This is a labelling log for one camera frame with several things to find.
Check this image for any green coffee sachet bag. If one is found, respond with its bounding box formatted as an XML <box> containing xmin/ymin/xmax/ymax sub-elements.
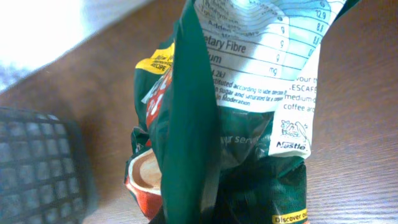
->
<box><xmin>124</xmin><ymin>1</ymin><xmax>355</xmax><ymax>223</ymax></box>

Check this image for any grey plastic shopping basket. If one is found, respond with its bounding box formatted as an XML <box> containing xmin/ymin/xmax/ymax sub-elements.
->
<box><xmin>1</xmin><ymin>108</ymin><xmax>99</xmax><ymax>224</ymax></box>

